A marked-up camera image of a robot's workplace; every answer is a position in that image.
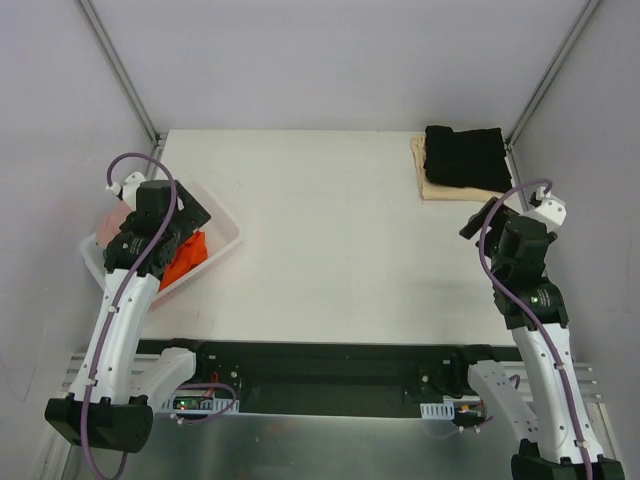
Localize orange t shirt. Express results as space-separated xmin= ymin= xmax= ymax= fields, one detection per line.
xmin=159 ymin=231 xmax=209 ymax=291

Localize aluminium frame post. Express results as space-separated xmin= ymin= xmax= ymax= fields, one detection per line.
xmin=75 ymin=0 xmax=165 ymax=147
xmin=505 ymin=0 xmax=603 ymax=151

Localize left white cable duct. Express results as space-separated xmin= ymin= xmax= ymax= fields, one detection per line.
xmin=158 ymin=395 xmax=240 ymax=415

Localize pink t shirt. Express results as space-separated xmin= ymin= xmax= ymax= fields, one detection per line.
xmin=96 ymin=202 xmax=132 ymax=249

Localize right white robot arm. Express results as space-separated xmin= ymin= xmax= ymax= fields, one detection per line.
xmin=450 ymin=194 xmax=625 ymax=479

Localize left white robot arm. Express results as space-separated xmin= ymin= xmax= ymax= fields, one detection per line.
xmin=44 ymin=180 xmax=212 ymax=453

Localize folded beige t shirt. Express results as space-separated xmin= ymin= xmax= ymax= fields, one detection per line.
xmin=410 ymin=134 xmax=502 ymax=203

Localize right aluminium frame post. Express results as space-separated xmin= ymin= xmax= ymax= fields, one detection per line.
xmin=505 ymin=0 xmax=603 ymax=151

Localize left aluminium frame post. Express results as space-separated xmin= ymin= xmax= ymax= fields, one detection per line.
xmin=75 ymin=0 xmax=165 ymax=147

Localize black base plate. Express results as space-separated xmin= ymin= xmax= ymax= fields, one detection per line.
xmin=137 ymin=339 xmax=521 ymax=418

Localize right white cable duct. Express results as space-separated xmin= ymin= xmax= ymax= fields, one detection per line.
xmin=420 ymin=401 xmax=456 ymax=421

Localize folded black t shirt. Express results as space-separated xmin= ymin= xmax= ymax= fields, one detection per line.
xmin=423 ymin=125 xmax=512 ymax=193

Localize white cable duct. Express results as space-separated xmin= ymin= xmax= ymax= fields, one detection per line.
xmin=420 ymin=401 xmax=456 ymax=421
xmin=158 ymin=395 xmax=240 ymax=415

